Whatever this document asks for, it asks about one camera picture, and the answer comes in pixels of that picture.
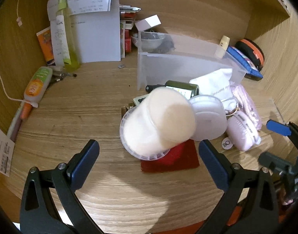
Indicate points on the red velvet pouch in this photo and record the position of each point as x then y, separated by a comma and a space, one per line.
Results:
181, 157

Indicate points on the orange green tube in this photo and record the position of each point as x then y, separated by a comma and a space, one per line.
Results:
38, 84

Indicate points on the small white pink box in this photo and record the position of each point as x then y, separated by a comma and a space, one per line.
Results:
148, 23

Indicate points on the dark green dropper bottle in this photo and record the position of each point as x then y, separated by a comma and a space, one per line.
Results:
188, 90

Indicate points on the black orange zip case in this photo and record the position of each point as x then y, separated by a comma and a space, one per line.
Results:
250, 49

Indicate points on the cotton pad cylinder container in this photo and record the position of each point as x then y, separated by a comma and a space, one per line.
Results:
163, 120

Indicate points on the blue colourful pencil case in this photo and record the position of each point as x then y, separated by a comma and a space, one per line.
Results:
252, 71

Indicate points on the white folded paper sheet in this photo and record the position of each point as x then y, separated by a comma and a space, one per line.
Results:
96, 29

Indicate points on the yellow-green spray bottle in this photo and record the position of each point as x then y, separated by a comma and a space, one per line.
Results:
65, 37

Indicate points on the cream lotion bottle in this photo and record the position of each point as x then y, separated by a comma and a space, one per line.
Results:
222, 47

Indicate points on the orange booklet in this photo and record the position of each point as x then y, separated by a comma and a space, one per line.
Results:
45, 41

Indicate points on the clear plastic storage bin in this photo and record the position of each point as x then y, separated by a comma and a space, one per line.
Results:
182, 58

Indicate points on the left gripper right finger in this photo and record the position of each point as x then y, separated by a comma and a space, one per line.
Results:
259, 213

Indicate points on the white drawstring cloth bag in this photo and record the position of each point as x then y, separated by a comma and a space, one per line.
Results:
217, 84

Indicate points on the receipt paper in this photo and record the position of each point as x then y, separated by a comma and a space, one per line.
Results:
6, 151

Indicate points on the white ceramic bowl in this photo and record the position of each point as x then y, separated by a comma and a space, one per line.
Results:
148, 41

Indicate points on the white round lidded jar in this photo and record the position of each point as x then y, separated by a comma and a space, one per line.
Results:
211, 121

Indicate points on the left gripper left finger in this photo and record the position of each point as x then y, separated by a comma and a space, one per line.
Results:
38, 213

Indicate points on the stack of books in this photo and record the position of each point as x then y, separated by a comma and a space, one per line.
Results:
128, 16

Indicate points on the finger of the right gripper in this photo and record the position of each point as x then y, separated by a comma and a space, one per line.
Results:
276, 164
289, 130

